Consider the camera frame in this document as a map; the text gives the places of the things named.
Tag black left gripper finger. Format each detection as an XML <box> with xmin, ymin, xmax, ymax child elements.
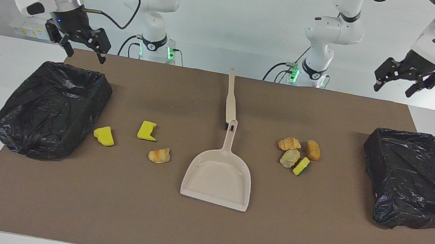
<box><xmin>404</xmin><ymin>62</ymin><xmax>435</xmax><ymax>103</ymax></box>
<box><xmin>372</xmin><ymin>55</ymin><xmax>407</xmax><ymax>96</ymax></box>

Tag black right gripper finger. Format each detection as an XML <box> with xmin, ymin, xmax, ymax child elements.
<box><xmin>87</xmin><ymin>27</ymin><xmax>114</xmax><ymax>66</ymax></box>
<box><xmin>41</xmin><ymin>22</ymin><xmax>79</xmax><ymax>58</ymax></box>

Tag wavy yellow sponge piece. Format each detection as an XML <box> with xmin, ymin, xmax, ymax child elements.
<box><xmin>92</xmin><ymin>124</ymin><xmax>117</xmax><ymax>148</ymax></box>

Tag notched yellow sponge piece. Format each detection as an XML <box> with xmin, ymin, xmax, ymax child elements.
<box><xmin>136</xmin><ymin>120</ymin><xmax>160</xmax><ymax>142</ymax></box>

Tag brown toy bread loaf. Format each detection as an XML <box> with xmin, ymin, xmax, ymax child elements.
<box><xmin>305</xmin><ymin>139</ymin><xmax>323</xmax><ymax>162</ymax></box>

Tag striped toy croissant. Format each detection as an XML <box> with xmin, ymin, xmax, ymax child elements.
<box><xmin>147</xmin><ymin>145</ymin><xmax>172</xmax><ymax>166</ymax></box>
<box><xmin>277</xmin><ymin>135</ymin><xmax>303</xmax><ymax>153</ymax></box>

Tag rectangular yellow green sponge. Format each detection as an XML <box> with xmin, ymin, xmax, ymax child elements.
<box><xmin>292</xmin><ymin>155</ymin><xmax>312</xmax><ymax>178</ymax></box>

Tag pale toy pastry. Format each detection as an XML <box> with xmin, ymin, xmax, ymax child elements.
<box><xmin>279</xmin><ymin>147</ymin><xmax>302</xmax><ymax>170</ymax></box>

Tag beige brush black bristles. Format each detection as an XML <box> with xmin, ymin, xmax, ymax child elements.
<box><xmin>219</xmin><ymin>67</ymin><xmax>246</xmax><ymax>133</ymax></box>

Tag beige plastic dustpan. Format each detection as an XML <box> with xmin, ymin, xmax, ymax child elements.
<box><xmin>179</xmin><ymin>112</ymin><xmax>263</xmax><ymax>213</ymax></box>

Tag black bag lined bin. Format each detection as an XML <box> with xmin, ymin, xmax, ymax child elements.
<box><xmin>350</xmin><ymin>123</ymin><xmax>435</xmax><ymax>237</ymax></box>
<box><xmin>0</xmin><ymin>53</ymin><xmax>116</xmax><ymax>171</ymax></box>

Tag white box with labels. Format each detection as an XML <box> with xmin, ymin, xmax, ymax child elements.
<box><xmin>7</xmin><ymin>14</ymin><xmax>53</xmax><ymax>41</ymax></box>

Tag brown table mat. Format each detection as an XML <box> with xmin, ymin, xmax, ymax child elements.
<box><xmin>0</xmin><ymin>36</ymin><xmax>435</xmax><ymax>244</ymax></box>

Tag black base cable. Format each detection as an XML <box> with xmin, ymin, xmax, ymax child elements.
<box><xmin>117</xmin><ymin>32</ymin><xmax>144</xmax><ymax>59</ymax></box>
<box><xmin>262</xmin><ymin>38</ymin><xmax>315</xmax><ymax>88</ymax></box>

